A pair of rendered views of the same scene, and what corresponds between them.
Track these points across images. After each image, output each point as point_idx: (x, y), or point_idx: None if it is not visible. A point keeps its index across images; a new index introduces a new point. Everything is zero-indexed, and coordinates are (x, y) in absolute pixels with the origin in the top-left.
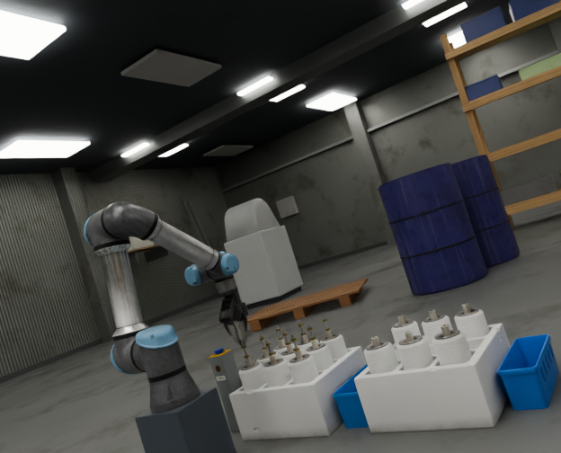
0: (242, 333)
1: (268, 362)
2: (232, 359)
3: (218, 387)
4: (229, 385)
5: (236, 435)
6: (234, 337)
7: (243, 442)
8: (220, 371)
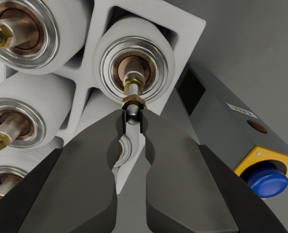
0: (102, 137)
1: (51, 49)
2: None
3: (244, 104)
4: (214, 94)
5: (197, 49)
6: (172, 129)
7: (177, 4)
8: (245, 119)
